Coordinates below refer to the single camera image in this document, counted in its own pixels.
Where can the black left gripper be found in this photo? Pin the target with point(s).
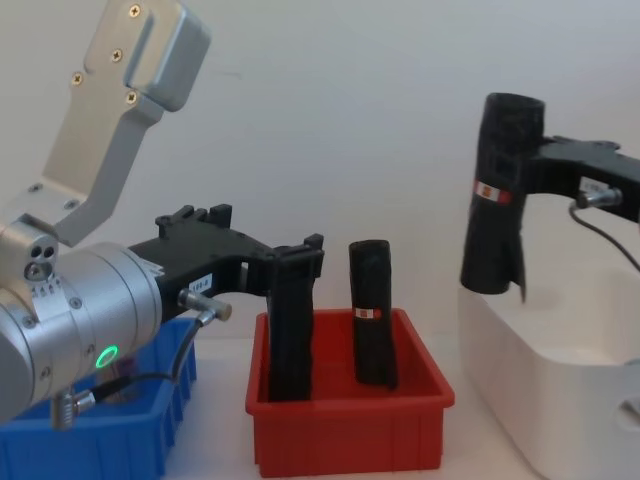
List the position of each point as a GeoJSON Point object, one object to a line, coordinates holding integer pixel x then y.
{"type": "Point", "coordinates": [200, 255]}

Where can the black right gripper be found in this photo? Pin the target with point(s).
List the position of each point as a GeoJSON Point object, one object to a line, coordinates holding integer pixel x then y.
{"type": "Point", "coordinates": [615, 175]}

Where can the black bag roll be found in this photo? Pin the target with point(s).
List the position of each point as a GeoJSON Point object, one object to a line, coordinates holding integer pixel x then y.
{"type": "Point", "coordinates": [372, 350]}
{"type": "Point", "coordinates": [292, 350]}
{"type": "Point", "coordinates": [492, 240]}

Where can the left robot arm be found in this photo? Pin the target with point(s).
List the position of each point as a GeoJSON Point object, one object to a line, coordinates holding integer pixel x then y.
{"type": "Point", "coordinates": [100, 310]}

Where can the red plastic bin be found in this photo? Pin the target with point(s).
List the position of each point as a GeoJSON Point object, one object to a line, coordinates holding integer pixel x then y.
{"type": "Point", "coordinates": [350, 435]}

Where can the white plastic bin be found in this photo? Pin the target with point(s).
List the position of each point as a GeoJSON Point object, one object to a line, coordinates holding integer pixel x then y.
{"type": "Point", "coordinates": [550, 400]}

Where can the blue plastic bin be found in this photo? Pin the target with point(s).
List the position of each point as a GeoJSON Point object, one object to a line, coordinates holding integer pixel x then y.
{"type": "Point", "coordinates": [100, 445]}

